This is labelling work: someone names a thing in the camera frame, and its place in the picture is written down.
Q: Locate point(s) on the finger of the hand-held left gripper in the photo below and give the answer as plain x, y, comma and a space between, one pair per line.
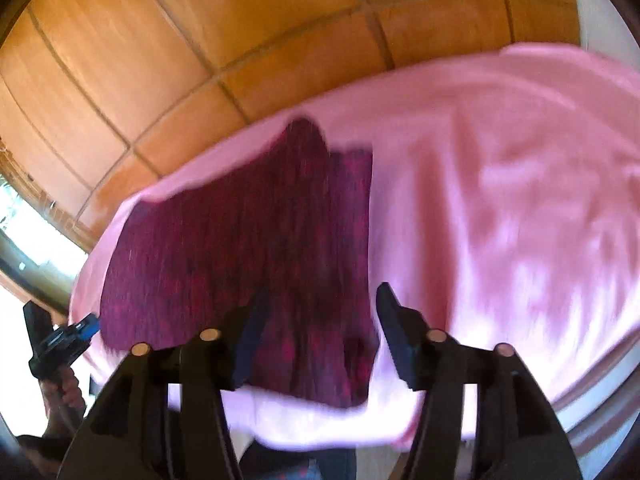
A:
37, 327
82, 327

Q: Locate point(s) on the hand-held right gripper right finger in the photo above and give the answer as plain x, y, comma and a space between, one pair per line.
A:
395, 335

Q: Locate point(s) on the person's blue jeans leg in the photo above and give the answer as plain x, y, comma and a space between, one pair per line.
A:
325, 465

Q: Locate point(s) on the person's left forearm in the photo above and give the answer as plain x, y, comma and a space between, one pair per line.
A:
42, 452

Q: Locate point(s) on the wooden framed window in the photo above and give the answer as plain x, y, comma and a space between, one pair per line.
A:
20, 220

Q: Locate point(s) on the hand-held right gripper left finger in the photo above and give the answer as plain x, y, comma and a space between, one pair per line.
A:
252, 340

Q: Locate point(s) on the grey striped mattress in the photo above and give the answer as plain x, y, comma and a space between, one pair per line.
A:
595, 425

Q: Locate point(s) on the dark red patterned garment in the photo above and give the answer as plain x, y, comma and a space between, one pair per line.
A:
250, 220

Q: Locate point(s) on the pink bed sheet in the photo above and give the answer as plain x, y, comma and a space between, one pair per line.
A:
500, 185

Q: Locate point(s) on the person's left hand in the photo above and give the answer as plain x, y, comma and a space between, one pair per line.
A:
72, 392

